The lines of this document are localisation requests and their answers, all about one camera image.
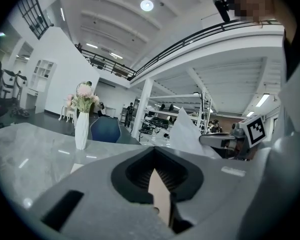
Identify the white support column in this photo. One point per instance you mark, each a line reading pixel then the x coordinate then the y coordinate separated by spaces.
pixel 142 109

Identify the white A4 paper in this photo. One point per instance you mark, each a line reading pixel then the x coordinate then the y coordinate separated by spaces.
pixel 185 131

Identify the white treadmill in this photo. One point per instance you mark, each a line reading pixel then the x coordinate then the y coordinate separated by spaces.
pixel 20 84
pixel 7 84

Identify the black balcony railing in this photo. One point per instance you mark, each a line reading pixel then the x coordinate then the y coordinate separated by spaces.
pixel 32 11
pixel 107 64

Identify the round ceiling lamp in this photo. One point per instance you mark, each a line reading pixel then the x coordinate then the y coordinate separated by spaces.
pixel 146 4

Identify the pink box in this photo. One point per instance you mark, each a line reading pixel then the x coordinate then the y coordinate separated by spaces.
pixel 160 196

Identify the pink flower bouquet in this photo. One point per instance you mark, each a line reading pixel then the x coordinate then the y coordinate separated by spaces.
pixel 83 94

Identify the person's face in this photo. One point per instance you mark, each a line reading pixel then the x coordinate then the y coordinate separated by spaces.
pixel 252 1

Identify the white arched bookshelf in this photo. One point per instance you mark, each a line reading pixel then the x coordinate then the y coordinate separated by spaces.
pixel 43 74

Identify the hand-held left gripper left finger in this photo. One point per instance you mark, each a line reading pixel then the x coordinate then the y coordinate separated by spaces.
pixel 95 204

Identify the black head-worn camera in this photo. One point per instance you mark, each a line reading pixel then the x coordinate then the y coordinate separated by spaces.
pixel 222 9

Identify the white storage shelf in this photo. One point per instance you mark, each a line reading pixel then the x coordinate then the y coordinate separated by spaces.
pixel 175 114

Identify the grey marble table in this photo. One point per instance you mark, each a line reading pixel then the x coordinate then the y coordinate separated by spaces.
pixel 40 154

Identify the group of black helmets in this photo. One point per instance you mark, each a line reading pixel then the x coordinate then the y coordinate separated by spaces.
pixel 155 121

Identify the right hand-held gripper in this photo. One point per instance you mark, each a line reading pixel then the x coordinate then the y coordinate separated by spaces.
pixel 255 131

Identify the blue chair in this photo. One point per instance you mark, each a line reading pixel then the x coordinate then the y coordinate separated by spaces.
pixel 105 131

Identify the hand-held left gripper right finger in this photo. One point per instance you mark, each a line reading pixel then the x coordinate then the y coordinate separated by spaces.
pixel 215 184

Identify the white ribbed vase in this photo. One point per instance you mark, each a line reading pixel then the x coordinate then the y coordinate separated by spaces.
pixel 82 131

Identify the black mezzanine railing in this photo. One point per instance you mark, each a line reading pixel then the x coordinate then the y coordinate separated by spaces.
pixel 202 32

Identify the long ceiling tube lamp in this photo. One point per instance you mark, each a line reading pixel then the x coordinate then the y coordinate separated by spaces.
pixel 250 114
pixel 262 100

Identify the white vanity table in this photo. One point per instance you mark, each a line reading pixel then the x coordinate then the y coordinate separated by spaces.
pixel 67 111

